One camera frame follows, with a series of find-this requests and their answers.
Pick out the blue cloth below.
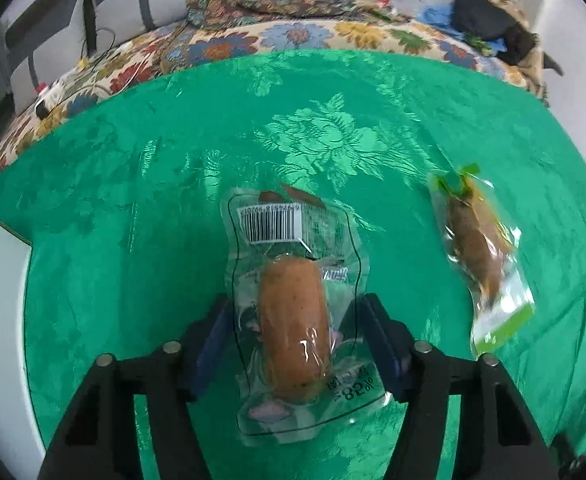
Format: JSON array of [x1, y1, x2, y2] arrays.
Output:
[[417, 3, 510, 52]]

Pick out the black bag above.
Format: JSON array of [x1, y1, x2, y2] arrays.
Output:
[[452, 0, 540, 64]]

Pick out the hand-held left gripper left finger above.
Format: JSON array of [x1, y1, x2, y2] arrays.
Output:
[[38, 294, 231, 480]]

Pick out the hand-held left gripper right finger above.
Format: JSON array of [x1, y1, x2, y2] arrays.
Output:
[[363, 292, 561, 480]]

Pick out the white power strip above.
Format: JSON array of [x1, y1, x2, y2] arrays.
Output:
[[35, 82, 67, 119]]

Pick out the green label sausage packet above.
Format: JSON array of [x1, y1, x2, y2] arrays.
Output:
[[427, 162, 536, 361]]

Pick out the floral bed sheet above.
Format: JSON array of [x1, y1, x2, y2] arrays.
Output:
[[0, 19, 530, 202]]

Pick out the clear sausage packet with barcode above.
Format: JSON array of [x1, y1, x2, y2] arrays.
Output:
[[221, 184, 388, 447]]

